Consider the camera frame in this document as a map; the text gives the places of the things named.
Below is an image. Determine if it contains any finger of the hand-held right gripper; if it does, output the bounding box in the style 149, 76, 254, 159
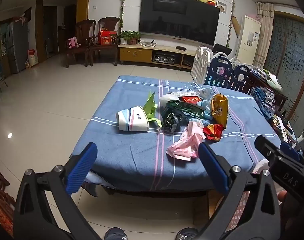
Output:
280, 142, 304, 167
255, 135, 286, 165

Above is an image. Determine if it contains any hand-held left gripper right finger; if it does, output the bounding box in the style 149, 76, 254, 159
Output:
197, 142, 280, 240

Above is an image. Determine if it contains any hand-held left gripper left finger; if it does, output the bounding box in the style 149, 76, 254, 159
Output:
13, 142, 102, 240

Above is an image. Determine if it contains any clear printed snack bag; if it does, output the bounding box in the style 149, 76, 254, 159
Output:
183, 81, 212, 98

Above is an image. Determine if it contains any white tissue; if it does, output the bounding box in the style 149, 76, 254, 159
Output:
159, 94, 179, 107

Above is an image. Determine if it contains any white remote control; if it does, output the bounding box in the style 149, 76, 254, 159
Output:
277, 117, 289, 142

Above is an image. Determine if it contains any pile of colourful booklets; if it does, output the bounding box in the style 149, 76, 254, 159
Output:
271, 115, 303, 148

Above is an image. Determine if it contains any red shiny wrapper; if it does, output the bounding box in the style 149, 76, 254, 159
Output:
203, 124, 224, 142

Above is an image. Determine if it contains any pink plastic wrapper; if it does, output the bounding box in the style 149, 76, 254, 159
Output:
166, 120, 207, 162

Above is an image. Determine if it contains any blue toy box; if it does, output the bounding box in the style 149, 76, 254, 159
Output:
252, 86, 276, 120

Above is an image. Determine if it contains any dark wooden side table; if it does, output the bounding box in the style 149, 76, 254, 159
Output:
248, 71, 288, 113

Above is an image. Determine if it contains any blue striped blanket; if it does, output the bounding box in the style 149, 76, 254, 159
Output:
71, 75, 283, 193

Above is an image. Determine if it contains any yellow snack bag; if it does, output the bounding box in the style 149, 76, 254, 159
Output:
211, 93, 229, 130

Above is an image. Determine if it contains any black crumpled wrapper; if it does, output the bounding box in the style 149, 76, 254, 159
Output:
162, 111, 190, 133

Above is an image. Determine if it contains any light blue plastic wrapper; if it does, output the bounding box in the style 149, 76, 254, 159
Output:
197, 99, 214, 120

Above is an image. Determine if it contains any green snack bag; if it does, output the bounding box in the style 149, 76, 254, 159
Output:
166, 100, 205, 119

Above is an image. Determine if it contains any pile of papers and books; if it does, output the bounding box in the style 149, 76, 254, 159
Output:
255, 66, 284, 92

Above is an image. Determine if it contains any white striped paper cup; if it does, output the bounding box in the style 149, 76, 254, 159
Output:
116, 106, 149, 132

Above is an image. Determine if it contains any flat red box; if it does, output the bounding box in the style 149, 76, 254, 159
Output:
179, 96, 201, 105

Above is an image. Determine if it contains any navy fence panel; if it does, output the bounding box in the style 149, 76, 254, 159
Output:
228, 64, 252, 94
204, 57, 234, 88

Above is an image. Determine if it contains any person's left shoe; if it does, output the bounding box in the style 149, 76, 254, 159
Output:
104, 227, 129, 240

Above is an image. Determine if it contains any folded green paper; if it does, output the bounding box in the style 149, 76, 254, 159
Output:
142, 91, 162, 128

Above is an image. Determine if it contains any red gold patterned cushion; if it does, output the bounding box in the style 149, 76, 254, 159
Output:
0, 192, 16, 236

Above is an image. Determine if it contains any white fence panel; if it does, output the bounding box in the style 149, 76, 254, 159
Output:
190, 46, 214, 84
214, 52, 244, 67

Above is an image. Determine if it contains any black laptop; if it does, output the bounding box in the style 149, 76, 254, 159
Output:
213, 43, 233, 55

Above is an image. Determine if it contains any white standing air conditioner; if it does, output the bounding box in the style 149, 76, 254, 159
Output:
236, 15, 261, 65

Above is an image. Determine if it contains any beige curtain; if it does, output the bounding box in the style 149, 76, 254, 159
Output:
252, 2, 275, 67

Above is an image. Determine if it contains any red and white bag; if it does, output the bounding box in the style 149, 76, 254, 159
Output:
25, 49, 39, 68

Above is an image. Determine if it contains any black audio amplifier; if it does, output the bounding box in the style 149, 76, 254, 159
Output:
152, 51, 179, 64

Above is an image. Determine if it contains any dark wooden armchair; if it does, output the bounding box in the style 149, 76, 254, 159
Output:
65, 19, 97, 68
88, 17, 121, 67

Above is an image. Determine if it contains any wooden board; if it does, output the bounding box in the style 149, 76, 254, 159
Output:
232, 16, 243, 35

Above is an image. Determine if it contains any pink toy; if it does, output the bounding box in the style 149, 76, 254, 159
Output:
68, 37, 82, 48

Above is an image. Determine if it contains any wooden tv cabinet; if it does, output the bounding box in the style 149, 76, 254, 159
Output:
118, 44, 196, 70

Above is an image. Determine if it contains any red gift box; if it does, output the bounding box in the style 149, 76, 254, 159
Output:
98, 30, 117, 46

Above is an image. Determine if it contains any grey refrigerator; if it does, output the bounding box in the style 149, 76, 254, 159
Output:
7, 21, 30, 74

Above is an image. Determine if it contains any potted green plant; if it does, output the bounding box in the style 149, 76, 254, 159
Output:
120, 31, 142, 45

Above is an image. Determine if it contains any green vine garland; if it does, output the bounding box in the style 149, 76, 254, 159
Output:
120, 0, 127, 34
228, 0, 237, 38

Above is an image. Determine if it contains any large black television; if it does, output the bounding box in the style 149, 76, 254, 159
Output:
138, 0, 220, 47

